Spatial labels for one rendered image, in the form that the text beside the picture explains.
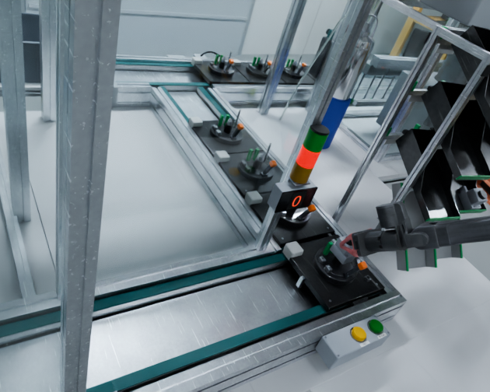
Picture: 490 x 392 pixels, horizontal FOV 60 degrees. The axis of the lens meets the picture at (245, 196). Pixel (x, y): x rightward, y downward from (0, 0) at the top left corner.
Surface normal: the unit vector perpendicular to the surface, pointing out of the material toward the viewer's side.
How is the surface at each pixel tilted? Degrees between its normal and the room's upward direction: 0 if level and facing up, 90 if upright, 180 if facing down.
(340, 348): 0
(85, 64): 90
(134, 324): 0
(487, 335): 0
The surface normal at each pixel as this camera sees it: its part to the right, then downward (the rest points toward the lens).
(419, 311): 0.27, -0.75
